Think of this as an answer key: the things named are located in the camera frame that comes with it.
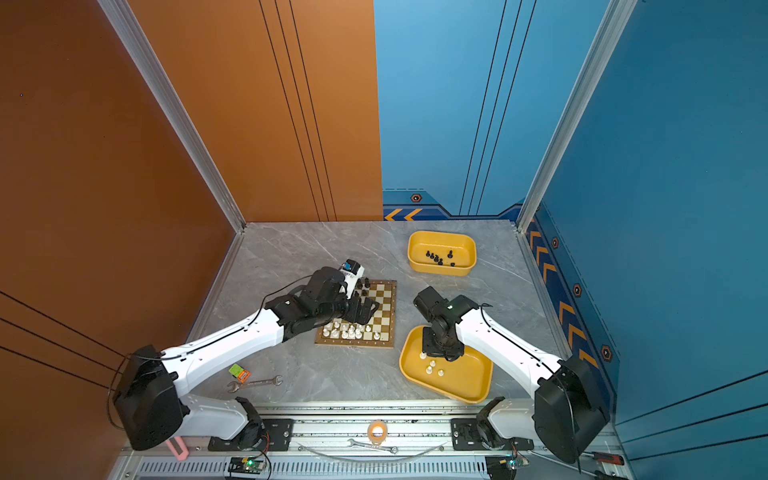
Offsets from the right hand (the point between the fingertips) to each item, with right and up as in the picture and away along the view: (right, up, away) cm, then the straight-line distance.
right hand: (431, 353), depth 80 cm
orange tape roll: (-14, -18, -5) cm, 24 cm away
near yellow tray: (+10, -7, -1) cm, 12 cm away
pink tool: (-60, -21, -9) cm, 64 cm away
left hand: (-17, +15, 0) cm, 23 cm away
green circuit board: (-44, -23, -10) cm, 50 cm away
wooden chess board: (-15, +4, +8) cm, 17 cm away
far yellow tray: (+7, +27, +29) cm, 40 cm away
